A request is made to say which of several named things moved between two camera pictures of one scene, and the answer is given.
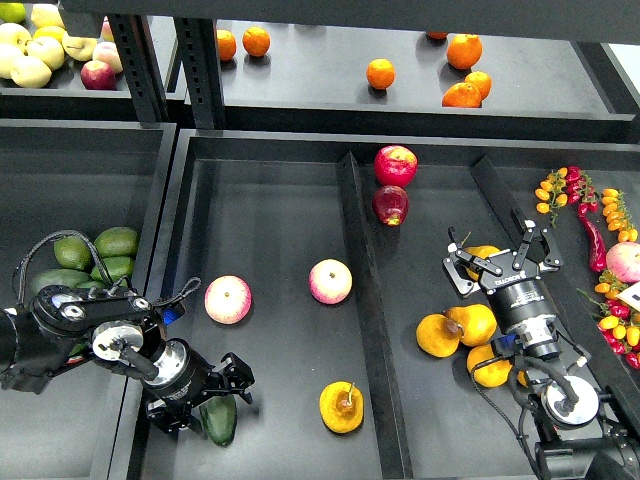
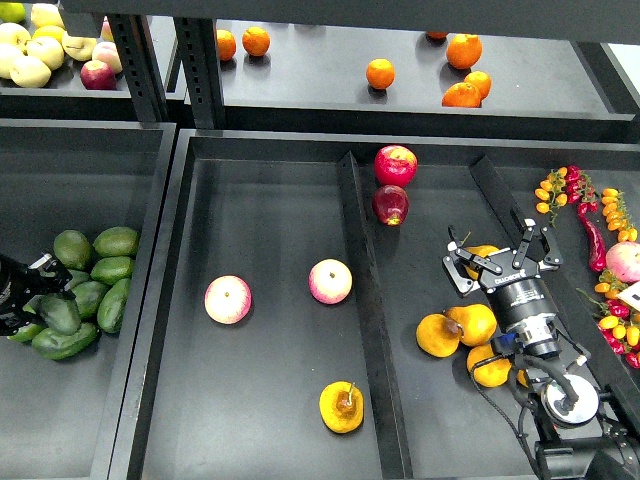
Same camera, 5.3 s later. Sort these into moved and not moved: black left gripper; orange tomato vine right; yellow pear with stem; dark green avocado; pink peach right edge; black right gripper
Moved: black left gripper; dark green avocado
Not moved: orange tomato vine right; pink peach right edge; yellow pear with stem; black right gripper
